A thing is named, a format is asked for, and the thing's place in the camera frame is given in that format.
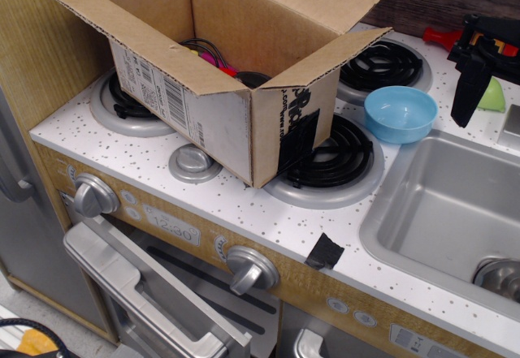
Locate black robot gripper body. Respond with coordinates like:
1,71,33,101
448,14,519,79

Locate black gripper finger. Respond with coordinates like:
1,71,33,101
451,55,492,127

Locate light blue plastic bowl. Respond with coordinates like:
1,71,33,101
364,86,438,144

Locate green plastic toy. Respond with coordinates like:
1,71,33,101
478,77,505,113

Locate red plastic toy bottle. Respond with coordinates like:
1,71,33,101
422,27,462,51

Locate back right black stove burner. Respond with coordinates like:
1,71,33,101
336,39,433,106

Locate black stove burner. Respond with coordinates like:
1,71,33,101
336,39,433,106
264,114,384,210
90,69,176,138

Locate silver toy sink basin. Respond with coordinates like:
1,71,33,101
360,130,519,319

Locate front right black stove burner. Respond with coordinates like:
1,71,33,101
264,114,384,210

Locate silver sink drain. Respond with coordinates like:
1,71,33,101
472,258,519,303

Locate black tape piece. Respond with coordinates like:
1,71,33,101
305,233,345,270

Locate open cardboard box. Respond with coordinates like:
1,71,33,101
56,0,384,188

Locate right silver oven knob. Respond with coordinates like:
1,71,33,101
227,245,280,295

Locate silver oven knob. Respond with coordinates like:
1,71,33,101
74,173,120,218
227,245,280,295

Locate silver round countertop knob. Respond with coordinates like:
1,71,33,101
168,144,223,183

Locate digital clock display panel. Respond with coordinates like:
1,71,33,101
143,205,201,247

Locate left black stove burner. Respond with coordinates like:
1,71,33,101
90,69,176,138

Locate left silver oven knob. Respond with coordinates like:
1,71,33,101
74,173,120,218

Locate silver oven door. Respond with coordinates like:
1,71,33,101
63,215,281,358

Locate yellow object bottom left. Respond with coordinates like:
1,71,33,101
16,329,59,356

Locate colourful cables inside box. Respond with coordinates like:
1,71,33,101
178,37,272,89

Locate silver dishwasher handle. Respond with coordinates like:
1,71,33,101
292,328,324,358

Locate black cable bottom left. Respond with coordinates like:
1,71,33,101
0,317,68,358

